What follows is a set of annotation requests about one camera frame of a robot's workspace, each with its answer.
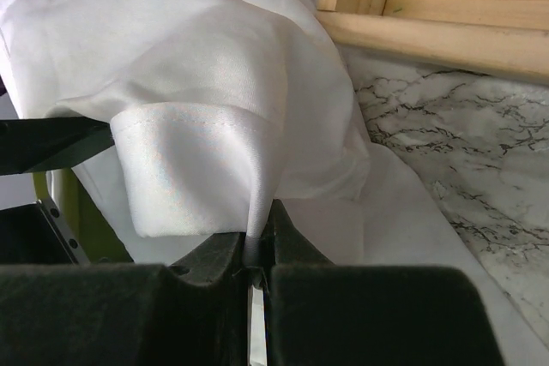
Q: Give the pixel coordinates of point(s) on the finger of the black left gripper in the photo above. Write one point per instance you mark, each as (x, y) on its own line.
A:
(48, 144)

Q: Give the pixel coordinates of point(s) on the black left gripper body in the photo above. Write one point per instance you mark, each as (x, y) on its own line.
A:
(38, 234)

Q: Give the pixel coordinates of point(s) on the green plastic laundry bin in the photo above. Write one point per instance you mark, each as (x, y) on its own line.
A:
(88, 226)

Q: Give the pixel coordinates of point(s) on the white shirt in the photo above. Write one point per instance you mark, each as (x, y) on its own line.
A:
(217, 108)

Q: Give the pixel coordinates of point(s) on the wooden clothes rack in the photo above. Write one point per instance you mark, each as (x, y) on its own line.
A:
(507, 38)

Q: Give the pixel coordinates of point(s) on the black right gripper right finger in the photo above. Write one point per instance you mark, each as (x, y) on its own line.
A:
(319, 313)

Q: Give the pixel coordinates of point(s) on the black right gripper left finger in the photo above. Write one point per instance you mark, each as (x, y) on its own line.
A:
(191, 313)

